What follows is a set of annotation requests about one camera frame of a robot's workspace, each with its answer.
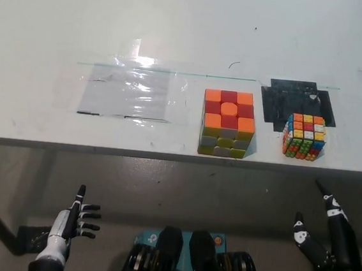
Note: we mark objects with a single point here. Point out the clear plastic sheet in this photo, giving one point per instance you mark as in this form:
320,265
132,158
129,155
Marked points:
124,91

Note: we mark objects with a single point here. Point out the small studded multicolour puzzle cube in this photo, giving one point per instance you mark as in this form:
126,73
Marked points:
304,134

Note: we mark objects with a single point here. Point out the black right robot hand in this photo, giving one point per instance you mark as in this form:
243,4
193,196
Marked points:
346,254

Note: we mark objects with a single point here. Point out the big orange red puzzle cube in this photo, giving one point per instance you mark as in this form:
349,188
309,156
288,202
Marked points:
227,120

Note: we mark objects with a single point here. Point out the black table foot plate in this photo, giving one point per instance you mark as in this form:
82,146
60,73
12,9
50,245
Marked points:
30,238

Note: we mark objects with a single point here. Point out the black tape patch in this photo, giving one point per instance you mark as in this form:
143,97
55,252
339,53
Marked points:
280,100

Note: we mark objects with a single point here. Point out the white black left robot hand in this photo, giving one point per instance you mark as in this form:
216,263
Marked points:
63,223

